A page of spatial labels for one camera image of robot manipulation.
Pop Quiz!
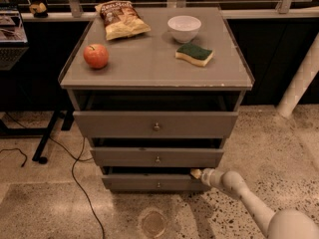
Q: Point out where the grey bottom drawer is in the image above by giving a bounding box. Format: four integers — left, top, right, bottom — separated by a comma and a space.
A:
102, 166, 209, 192

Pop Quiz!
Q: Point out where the grey drawer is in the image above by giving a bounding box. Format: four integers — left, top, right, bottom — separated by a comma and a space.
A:
91, 147, 223, 168
102, 166, 209, 192
74, 112, 238, 138

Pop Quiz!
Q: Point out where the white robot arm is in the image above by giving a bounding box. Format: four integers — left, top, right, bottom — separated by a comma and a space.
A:
190, 168, 319, 239

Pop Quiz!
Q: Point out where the grey middle drawer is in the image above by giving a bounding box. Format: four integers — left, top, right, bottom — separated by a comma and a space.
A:
91, 147, 223, 168

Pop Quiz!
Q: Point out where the grey drawer cabinet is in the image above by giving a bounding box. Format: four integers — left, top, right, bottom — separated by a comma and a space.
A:
58, 6, 255, 191

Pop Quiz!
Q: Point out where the grey top drawer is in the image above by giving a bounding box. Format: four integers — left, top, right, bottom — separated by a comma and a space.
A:
74, 112, 238, 138

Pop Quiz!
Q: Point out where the green yellow sponge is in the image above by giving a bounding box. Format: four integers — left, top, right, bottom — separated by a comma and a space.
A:
174, 43, 213, 67

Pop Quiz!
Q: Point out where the white bowl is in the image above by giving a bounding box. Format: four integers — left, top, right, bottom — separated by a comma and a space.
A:
167, 15, 201, 43

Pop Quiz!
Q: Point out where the white diagonal pipe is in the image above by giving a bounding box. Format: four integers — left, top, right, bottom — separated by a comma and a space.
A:
276, 34, 319, 118

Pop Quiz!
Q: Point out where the red apple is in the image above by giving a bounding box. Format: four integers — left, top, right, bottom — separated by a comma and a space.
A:
83, 44, 109, 69

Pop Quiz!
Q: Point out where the yellow chip bag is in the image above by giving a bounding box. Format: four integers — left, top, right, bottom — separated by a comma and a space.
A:
95, 0, 151, 41

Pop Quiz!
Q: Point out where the laptop on desk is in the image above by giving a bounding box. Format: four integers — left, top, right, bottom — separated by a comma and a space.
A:
0, 3, 29, 71

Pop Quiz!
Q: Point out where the small yellow black object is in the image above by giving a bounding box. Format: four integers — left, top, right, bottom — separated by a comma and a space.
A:
29, 2, 48, 18

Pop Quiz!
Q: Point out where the black floor cable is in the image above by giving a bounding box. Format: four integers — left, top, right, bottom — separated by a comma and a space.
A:
49, 136, 107, 239

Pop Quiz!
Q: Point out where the black desk frame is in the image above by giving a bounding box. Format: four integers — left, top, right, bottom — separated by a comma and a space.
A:
0, 111, 74, 164

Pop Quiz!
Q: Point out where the short black cable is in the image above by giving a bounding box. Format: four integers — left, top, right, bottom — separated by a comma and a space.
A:
0, 147, 29, 168

